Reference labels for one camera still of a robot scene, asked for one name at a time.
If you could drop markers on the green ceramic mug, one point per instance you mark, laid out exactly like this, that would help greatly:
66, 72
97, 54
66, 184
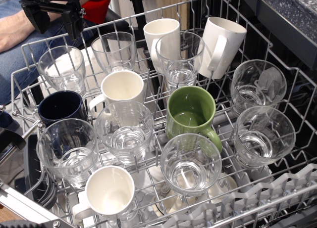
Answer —
191, 109

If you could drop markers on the clear glass front left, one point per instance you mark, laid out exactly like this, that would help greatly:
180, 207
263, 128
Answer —
69, 150

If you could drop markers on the cream mug centre left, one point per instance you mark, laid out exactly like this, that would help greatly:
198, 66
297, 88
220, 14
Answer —
118, 86

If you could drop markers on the clear glass back centre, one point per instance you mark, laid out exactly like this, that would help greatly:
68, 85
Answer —
180, 56

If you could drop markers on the dark speckled countertop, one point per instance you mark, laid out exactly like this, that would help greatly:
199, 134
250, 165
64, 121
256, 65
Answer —
294, 22

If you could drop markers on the person leg blue jeans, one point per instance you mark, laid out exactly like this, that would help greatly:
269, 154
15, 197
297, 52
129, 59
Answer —
13, 59

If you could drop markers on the grey wire dishwasher rack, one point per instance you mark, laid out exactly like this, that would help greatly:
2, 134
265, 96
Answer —
299, 104

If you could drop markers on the person forearm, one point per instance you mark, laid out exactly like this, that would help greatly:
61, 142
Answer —
16, 28

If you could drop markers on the clear glass right upper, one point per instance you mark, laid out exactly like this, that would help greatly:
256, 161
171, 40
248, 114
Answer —
256, 82

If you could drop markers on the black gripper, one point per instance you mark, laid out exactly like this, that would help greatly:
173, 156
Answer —
71, 11

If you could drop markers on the cream mug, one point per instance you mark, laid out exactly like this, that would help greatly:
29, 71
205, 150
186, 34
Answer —
118, 86
109, 192

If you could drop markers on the clear glass right lower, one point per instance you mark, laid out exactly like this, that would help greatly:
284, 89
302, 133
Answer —
262, 135

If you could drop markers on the white mug back right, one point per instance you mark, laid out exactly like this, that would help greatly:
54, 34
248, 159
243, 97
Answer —
222, 40

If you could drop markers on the clear glass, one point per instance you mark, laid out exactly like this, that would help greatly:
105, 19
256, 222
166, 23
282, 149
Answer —
256, 82
125, 128
63, 67
190, 164
180, 56
115, 51
69, 150
262, 135

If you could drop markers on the clear glass back left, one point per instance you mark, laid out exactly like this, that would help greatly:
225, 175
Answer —
63, 67

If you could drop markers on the clear glass front centre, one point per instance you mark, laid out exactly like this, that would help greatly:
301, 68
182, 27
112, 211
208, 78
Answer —
190, 164

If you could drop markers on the white mug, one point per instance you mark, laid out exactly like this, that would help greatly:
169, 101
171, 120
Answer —
222, 40
161, 35

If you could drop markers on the white mug back centre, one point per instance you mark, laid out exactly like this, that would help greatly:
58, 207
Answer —
161, 35

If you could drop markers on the dark blue mug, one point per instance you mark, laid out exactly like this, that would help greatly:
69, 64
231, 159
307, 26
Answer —
62, 105

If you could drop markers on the red shirt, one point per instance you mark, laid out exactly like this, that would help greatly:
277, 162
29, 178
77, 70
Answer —
96, 4

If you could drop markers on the clear glass middle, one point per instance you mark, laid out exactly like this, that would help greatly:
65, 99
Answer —
125, 128

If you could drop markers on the cream mug front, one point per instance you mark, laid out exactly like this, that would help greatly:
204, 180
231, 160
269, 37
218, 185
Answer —
109, 192

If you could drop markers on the grey plastic tine holder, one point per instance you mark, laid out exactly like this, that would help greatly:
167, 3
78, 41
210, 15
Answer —
286, 191

